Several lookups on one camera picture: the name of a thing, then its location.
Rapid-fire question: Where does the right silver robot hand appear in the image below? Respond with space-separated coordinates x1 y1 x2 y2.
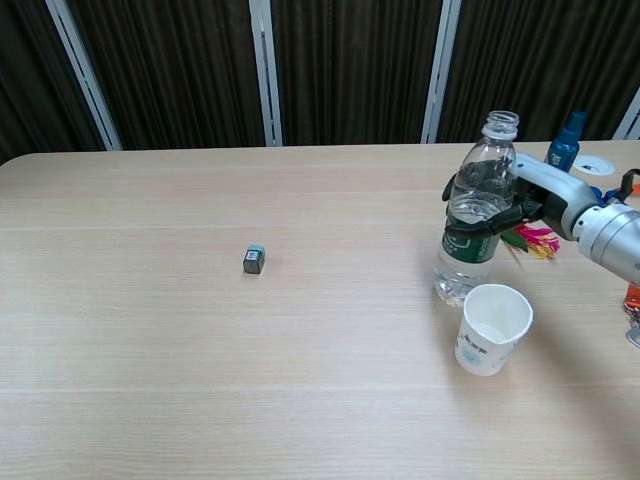
441 152 602 241

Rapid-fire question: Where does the transparent plastic water bottle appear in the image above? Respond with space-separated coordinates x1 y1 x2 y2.
432 110 521 309

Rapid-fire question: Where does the blue spray bottle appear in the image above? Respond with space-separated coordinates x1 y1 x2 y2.
544 110 587 174

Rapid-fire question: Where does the white paper cup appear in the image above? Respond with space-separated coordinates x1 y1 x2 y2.
453 283 534 377

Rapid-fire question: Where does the blue toy building block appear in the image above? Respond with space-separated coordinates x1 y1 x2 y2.
589 185 624 204

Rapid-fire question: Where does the colourful feather shuttlecock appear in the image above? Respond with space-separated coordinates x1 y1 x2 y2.
499 223 561 262

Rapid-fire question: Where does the dark pleated curtain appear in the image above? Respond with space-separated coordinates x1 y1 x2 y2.
0 0 640 165

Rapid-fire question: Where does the small grey teal cube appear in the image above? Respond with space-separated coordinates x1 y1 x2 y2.
242 243 266 275

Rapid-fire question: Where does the white round cable grommet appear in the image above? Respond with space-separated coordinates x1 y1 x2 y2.
573 154 616 177

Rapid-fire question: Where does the white partition frame post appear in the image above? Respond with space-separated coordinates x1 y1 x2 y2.
421 0 462 146
46 0 123 151
612 88 640 141
248 0 284 148

